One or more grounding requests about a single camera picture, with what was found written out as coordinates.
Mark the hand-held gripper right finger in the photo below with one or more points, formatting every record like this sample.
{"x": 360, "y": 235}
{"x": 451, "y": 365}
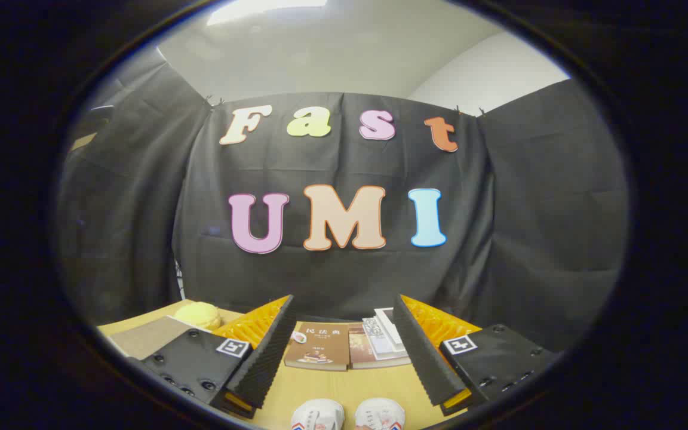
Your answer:
{"x": 424, "y": 358}

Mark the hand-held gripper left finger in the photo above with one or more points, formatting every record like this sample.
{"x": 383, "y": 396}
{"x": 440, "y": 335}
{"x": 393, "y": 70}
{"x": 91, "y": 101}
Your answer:
{"x": 266, "y": 358}

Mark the white canvas shoe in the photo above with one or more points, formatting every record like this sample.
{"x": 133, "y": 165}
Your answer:
{"x": 318, "y": 415}
{"x": 380, "y": 414}

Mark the beige fabric storage box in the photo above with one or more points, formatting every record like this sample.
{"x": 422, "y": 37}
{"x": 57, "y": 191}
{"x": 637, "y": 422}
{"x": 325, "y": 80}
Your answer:
{"x": 147, "y": 337}

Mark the brown illustrated book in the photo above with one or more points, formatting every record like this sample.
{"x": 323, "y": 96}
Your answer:
{"x": 317, "y": 346}

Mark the dark brown book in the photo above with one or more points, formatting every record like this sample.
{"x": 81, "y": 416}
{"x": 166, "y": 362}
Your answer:
{"x": 359, "y": 349}

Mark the yellow plush ball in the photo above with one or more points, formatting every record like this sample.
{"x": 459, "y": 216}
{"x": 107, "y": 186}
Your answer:
{"x": 197, "y": 315}

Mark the black backdrop cloth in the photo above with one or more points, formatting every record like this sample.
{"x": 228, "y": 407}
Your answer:
{"x": 332, "y": 280}

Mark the ceiling light panel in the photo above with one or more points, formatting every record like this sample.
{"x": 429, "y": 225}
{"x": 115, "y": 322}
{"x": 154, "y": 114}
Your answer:
{"x": 260, "y": 9}

